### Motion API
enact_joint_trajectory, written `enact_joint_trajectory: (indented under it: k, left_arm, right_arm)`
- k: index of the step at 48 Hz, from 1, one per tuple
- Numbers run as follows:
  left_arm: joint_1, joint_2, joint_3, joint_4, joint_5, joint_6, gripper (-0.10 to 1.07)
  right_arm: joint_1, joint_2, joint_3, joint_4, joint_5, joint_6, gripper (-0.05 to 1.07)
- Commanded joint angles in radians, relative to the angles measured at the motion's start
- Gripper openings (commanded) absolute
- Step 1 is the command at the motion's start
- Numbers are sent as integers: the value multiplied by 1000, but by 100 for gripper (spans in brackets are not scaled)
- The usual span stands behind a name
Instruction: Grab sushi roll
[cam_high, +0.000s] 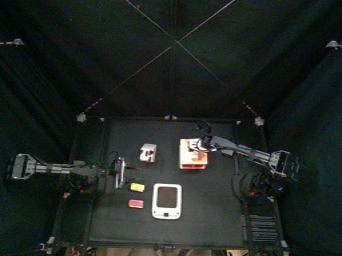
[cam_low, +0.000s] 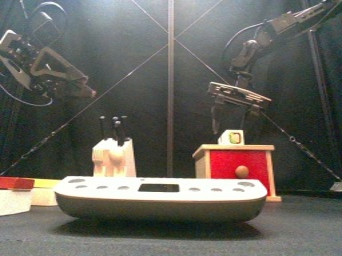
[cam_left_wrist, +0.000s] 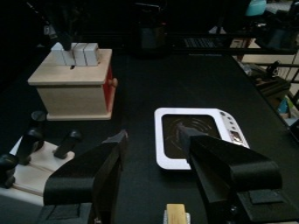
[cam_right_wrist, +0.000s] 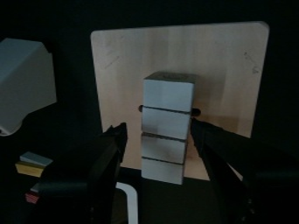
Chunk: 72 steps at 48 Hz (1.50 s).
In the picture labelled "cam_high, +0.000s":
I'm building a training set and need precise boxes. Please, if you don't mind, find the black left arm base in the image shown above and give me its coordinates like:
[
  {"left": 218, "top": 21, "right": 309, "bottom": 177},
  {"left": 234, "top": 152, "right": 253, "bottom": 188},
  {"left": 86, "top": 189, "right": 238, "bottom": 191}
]
[{"left": 61, "top": 178, "right": 105, "bottom": 204}]

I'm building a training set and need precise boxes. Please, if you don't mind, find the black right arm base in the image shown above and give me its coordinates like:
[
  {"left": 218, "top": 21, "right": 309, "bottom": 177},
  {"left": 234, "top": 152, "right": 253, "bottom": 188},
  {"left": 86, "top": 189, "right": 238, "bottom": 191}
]
[{"left": 230, "top": 168, "right": 285, "bottom": 204}]

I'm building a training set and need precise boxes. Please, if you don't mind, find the yellow toy sushi piece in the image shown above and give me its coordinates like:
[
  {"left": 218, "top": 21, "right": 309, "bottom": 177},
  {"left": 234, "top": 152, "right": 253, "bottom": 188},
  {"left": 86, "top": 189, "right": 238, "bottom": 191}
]
[{"left": 129, "top": 182, "right": 146, "bottom": 194}]

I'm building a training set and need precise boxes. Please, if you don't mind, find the red toy sushi piece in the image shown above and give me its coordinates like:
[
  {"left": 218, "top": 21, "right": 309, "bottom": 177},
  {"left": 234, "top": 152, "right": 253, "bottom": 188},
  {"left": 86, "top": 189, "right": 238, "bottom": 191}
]
[{"left": 126, "top": 198, "right": 145, "bottom": 210}]

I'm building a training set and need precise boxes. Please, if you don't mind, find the white grey toy box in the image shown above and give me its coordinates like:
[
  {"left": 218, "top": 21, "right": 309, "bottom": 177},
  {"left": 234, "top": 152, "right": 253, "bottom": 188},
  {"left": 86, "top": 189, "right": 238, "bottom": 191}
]
[{"left": 138, "top": 142, "right": 158, "bottom": 164}]

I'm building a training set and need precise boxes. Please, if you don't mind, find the white printed label sticker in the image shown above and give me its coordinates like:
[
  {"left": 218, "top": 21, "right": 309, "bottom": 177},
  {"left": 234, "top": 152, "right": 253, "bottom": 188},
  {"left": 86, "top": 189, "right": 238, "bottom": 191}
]
[{"left": 247, "top": 213, "right": 279, "bottom": 248}]

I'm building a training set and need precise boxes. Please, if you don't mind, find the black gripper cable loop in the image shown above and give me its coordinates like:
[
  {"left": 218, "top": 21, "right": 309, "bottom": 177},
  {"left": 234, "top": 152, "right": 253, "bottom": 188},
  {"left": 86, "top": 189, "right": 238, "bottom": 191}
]
[
  {"left": 196, "top": 119, "right": 213, "bottom": 136},
  {"left": 105, "top": 150, "right": 121, "bottom": 164}
]

